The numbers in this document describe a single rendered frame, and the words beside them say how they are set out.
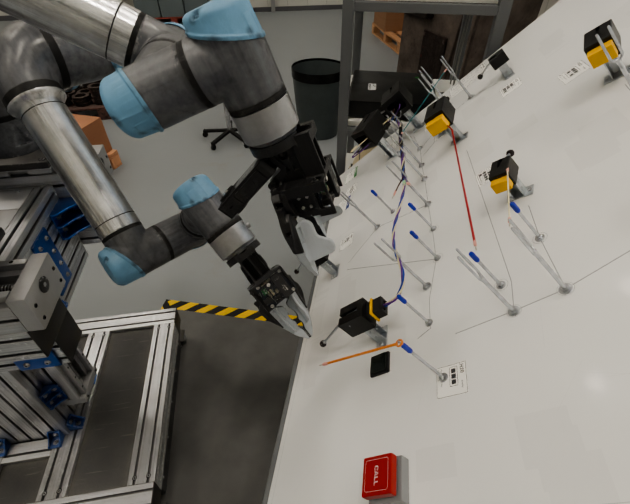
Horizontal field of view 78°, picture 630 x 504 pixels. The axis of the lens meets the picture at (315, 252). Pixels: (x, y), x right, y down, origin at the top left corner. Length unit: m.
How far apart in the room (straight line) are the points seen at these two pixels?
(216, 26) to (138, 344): 1.63
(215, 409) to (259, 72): 1.61
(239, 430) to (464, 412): 1.36
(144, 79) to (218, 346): 1.71
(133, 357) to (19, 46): 1.33
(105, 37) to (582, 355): 0.69
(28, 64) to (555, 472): 0.93
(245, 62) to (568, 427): 0.52
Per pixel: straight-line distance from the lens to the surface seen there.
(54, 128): 0.82
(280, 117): 0.48
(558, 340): 0.58
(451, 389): 0.62
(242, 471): 1.78
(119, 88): 0.50
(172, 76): 0.48
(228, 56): 0.46
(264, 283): 0.70
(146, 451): 1.65
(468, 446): 0.58
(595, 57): 0.87
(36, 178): 1.34
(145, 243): 0.77
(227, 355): 2.04
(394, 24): 7.06
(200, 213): 0.71
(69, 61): 0.88
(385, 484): 0.59
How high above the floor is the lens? 1.66
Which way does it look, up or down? 42 degrees down
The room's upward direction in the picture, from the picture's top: straight up
